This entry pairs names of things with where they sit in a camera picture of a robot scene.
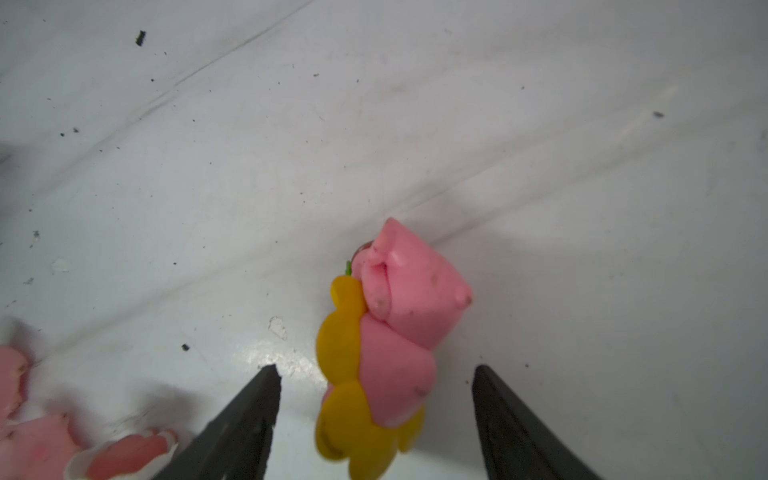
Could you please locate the pink bear white bowl toy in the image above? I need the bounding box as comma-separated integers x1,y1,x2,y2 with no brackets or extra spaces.
64,428,179,480

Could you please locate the pink bear yellow flower toy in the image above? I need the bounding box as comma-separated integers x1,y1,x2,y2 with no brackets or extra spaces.
314,218,473,479

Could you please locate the small pink pig toy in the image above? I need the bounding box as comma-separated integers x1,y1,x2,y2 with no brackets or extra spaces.
0,345,29,425
1,414,81,480

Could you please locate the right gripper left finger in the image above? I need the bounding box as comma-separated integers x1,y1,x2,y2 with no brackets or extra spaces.
154,364,281,480

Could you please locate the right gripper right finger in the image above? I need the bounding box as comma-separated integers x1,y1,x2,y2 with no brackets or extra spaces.
472,365,600,480

